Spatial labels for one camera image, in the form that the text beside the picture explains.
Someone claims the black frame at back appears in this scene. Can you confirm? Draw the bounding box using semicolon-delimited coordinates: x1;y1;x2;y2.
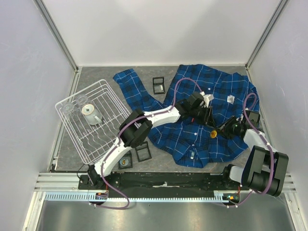
152;77;166;94

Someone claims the blue plaid shirt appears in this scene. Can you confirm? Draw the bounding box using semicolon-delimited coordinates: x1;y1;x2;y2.
113;64;259;168

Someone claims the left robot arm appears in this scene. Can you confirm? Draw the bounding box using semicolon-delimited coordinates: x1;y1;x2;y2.
87;91;215;189

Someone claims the left aluminium frame post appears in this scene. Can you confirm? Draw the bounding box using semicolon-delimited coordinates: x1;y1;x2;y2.
34;0;79;72

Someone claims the clear glass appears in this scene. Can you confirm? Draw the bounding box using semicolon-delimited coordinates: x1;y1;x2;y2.
76;94;91;109
63;103;77;121

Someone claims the white ceramic mug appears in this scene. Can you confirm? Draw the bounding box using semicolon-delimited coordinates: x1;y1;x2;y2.
81;103;103;126

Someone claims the clear glass left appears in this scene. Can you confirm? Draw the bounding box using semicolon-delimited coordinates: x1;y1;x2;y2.
63;103;77;121

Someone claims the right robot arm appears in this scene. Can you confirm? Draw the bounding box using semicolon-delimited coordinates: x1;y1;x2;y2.
218;110;289;197

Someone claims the white wire dish rack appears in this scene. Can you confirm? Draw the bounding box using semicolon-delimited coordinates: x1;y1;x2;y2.
55;79;129;165

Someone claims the black frame near rack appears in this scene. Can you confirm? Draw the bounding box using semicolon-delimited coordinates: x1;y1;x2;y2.
118;151;133;170

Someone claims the orange round brooch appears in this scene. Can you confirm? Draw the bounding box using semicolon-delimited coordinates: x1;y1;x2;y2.
210;130;218;139

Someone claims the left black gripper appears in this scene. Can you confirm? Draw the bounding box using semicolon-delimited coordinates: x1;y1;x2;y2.
190;106;215;129

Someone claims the right aluminium frame post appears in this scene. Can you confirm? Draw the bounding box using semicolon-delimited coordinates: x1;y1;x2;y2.
245;0;289;71

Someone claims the light blue round brooch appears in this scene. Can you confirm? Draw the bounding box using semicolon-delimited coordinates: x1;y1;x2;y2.
120;159;129;166

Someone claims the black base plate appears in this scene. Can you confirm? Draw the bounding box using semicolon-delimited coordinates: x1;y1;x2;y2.
79;171;239;193

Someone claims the light blue cable duct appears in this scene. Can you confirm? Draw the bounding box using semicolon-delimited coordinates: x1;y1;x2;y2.
44;191;236;203

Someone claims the aluminium frame post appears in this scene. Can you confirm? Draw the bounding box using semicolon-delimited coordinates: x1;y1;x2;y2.
34;0;79;72
245;0;289;71

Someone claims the clear glass right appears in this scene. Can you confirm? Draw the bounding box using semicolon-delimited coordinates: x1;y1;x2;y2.
76;94;91;109

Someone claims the black frame front middle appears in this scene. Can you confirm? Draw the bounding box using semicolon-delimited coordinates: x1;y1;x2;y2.
135;141;152;162

